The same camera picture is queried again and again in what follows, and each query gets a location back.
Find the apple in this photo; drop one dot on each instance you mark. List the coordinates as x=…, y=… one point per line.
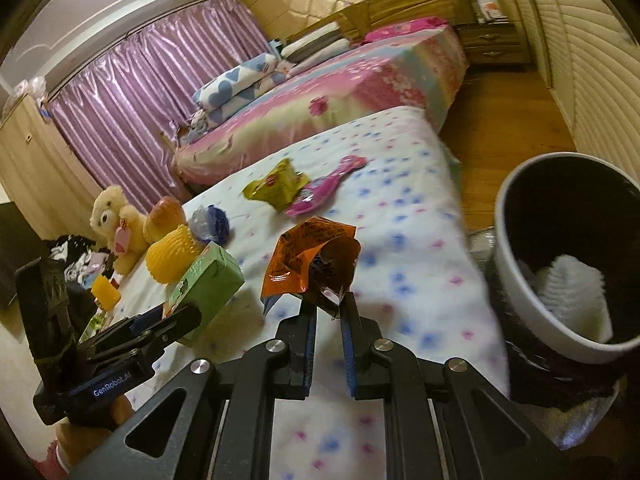
x=165, y=217

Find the striped grey white pillow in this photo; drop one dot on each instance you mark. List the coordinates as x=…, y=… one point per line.
x=315, y=42

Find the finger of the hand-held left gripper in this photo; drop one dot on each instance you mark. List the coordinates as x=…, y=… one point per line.
x=185, y=317
x=145, y=324

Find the light wooden cabinet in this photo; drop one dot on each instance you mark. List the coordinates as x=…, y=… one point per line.
x=35, y=160

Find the yellow green foil wrapper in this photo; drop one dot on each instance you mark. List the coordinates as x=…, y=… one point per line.
x=275, y=185

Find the wooden nightstand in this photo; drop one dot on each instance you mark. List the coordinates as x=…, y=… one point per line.
x=495, y=42

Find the person's left hand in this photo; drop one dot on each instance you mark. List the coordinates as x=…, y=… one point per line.
x=75, y=440

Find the white foam fruit net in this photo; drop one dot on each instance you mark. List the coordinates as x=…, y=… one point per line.
x=570, y=300

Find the green drink carton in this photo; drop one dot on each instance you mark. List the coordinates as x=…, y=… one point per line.
x=210, y=275

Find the wooden headboard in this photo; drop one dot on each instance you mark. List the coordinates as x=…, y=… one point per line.
x=400, y=5

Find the white round trash bin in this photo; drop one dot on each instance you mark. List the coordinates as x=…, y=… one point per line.
x=515, y=280

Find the pile of clothes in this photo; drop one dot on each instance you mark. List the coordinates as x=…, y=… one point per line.
x=75, y=260

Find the yellow foam fruit net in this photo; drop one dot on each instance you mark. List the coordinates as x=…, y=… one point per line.
x=172, y=257

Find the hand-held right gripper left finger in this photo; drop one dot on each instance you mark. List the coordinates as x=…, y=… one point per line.
x=311, y=350

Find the purple satin curtain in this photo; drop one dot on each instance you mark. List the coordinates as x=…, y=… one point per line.
x=125, y=90

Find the pink pillow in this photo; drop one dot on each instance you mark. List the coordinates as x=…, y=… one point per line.
x=405, y=29

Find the green clear wrapper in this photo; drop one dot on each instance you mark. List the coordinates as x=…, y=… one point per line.
x=97, y=322

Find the blue plastic wrapper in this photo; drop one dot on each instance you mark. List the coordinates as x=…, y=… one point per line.
x=210, y=225

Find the cream teddy bear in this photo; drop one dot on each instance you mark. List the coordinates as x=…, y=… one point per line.
x=117, y=220

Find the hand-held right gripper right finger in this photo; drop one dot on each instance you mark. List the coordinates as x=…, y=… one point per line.
x=348, y=360

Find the pink plastic bag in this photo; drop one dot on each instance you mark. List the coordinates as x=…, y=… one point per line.
x=30, y=91

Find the heart pattern pillows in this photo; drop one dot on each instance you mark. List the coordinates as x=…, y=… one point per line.
x=235, y=85

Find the cream sliding door wardrobe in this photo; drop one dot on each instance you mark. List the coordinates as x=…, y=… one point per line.
x=590, y=60

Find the pink foil wrapper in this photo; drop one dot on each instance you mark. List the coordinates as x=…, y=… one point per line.
x=320, y=192

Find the white box on nightstand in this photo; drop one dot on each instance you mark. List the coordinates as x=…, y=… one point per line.
x=487, y=7

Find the orange plastic snack bag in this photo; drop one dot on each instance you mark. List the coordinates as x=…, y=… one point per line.
x=300, y=245

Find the bed with pink floral sheet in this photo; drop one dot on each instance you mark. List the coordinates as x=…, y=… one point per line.
x=350, y=85

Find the small patterned cloth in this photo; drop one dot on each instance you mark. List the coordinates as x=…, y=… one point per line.
x=192, y=125

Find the black bin bag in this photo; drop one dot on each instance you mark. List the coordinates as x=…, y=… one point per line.
x=540, y=375

